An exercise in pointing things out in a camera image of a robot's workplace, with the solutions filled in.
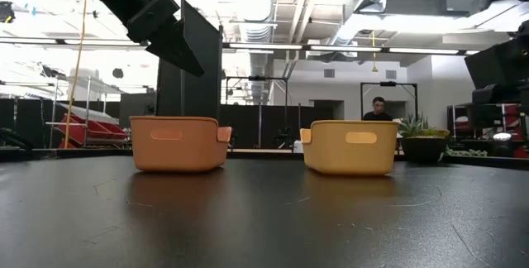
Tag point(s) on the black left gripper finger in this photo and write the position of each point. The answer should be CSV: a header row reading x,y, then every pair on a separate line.
x,y
173,49

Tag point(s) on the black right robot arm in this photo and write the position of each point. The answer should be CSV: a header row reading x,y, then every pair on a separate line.
x,y
502,69

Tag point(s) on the black divider panel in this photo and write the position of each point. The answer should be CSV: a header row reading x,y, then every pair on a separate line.
x,y
194,90

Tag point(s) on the orange plastic bin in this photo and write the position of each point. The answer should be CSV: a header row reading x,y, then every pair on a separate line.
x,y
177,144

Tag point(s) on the red storage bins on shelf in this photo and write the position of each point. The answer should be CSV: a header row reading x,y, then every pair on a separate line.
x,y
93,131

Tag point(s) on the yellow plastic bin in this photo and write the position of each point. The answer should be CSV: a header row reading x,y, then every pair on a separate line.
x,y
351,148

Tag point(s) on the person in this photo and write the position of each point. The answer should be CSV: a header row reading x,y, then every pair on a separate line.
x,y
377,111

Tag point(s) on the potted succulent plant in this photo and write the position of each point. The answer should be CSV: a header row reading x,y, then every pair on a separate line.
x,y
421,144

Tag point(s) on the black metal rig frame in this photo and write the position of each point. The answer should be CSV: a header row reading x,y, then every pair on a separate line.
x,y
388,84
256,94

